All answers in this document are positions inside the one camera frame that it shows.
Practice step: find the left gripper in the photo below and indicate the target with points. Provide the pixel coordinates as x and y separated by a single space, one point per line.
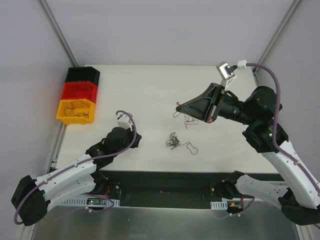
136 137

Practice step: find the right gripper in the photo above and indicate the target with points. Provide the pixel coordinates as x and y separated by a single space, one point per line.
216 103

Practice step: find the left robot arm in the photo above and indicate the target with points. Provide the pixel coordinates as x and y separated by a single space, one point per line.
33 198

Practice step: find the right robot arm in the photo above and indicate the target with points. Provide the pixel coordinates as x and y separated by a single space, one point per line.
299 199

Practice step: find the yellow storage bin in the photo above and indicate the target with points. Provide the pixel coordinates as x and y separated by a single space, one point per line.
76 111

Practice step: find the red storage bin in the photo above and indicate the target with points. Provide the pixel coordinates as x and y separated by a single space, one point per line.
80 90

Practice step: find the black storage bin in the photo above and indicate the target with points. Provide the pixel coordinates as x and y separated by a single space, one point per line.
82 74

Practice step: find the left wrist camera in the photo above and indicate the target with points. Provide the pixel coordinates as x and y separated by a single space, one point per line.
124 121

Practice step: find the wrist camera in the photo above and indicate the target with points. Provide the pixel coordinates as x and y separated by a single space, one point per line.
124 121
226 72

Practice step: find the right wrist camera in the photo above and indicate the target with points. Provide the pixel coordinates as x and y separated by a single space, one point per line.
226 72

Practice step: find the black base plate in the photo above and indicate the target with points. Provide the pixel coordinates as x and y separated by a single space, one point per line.
160 189

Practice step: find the left white cable duct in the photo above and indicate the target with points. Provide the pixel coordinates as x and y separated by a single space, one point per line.
85 201

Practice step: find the white cable duct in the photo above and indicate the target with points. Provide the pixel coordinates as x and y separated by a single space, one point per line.
85 201
219 205

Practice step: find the right white cable duct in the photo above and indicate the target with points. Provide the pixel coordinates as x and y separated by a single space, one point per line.
219 205

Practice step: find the right aluminium frame post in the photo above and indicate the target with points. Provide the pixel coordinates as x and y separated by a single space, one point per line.
289 14

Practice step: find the aluminium frame post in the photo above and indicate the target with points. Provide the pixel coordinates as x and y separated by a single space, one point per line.
289 14
57 31

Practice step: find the left aluminium frame post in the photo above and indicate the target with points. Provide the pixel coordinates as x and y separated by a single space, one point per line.
57 31

